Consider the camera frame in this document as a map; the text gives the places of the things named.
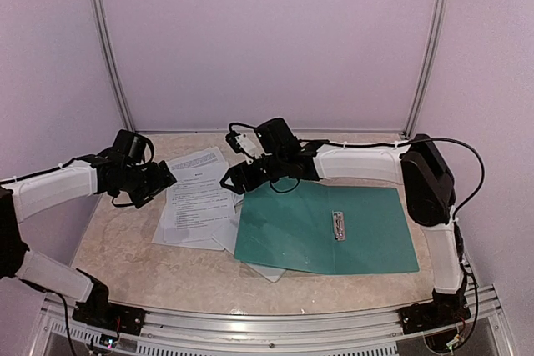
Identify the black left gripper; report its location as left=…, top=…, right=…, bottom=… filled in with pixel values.
left=121, top=160, right=176, bottom=208

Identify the left aluminium corner post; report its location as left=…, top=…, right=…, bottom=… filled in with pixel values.
left=90, top=0, right=136, bottom=131

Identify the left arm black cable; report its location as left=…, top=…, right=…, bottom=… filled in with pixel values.
left=0, top=134, right=155, bottom=356

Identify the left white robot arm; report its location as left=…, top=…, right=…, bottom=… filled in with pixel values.
left=1, top=129, right=176, bottom=327

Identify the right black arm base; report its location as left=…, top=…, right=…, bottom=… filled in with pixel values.
left=398, top=289, right=471, bottom=334

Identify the white paper stack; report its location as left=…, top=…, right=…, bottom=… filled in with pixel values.
left=152, top=147, right=243, bottom=251

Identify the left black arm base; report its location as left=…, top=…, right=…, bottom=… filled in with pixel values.
left=73, top=276, right=147, bottom=336

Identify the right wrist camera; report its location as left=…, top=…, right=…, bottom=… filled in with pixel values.
left=225, top=130, right=262, bottom=164

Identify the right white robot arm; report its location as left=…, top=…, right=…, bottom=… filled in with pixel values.
left=219, top=118, right=466, bottom=326

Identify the white printed top sheet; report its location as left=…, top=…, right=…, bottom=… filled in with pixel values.
left=247, top=263, right=285, bottom=283

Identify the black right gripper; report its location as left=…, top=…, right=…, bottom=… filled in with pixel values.
left=219, top=152, right=285, bottom=194

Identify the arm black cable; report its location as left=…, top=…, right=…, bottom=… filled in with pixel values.
left=0, top=134, right=155, bottom=356
left=227, top=121, right=486, bottom=344

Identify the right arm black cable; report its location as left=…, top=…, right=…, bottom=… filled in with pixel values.
left=227, top=121, right=486, bottom=344

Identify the aluminium front rail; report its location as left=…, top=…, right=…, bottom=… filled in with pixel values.
left=25, top=286, right=517, bottom=355

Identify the green file folder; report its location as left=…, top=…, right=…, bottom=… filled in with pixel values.
left=234, top=179, right=420, bottom=275

